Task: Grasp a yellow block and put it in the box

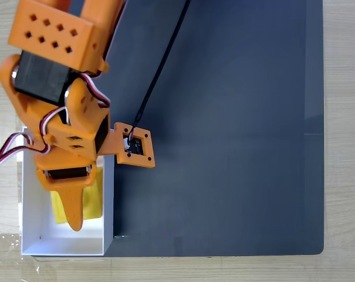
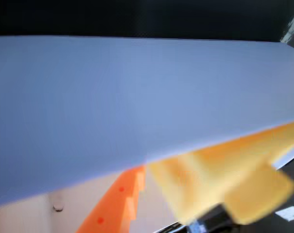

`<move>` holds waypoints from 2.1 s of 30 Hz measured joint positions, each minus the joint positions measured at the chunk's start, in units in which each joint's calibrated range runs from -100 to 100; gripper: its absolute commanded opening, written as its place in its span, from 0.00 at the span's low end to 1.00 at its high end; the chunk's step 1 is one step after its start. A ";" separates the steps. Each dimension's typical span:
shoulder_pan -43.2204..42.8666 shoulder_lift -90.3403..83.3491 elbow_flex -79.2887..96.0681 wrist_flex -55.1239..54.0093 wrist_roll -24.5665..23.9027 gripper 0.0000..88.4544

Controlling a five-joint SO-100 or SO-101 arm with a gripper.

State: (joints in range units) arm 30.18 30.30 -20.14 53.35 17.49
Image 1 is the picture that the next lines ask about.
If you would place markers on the pale yellow block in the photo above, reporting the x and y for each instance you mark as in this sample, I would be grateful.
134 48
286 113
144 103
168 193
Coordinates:
93 202

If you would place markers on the white open box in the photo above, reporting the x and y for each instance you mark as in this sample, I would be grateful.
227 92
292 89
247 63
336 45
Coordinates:
33 223

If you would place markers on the clear adhesive tape strip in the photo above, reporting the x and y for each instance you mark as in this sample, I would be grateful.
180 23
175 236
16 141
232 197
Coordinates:
7 249

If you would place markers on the dark grey textured mat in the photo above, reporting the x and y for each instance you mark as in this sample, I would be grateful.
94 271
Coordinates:
224 132

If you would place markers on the orange camera mount with board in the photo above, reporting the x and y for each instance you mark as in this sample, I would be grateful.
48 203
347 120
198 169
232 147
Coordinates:
120 160

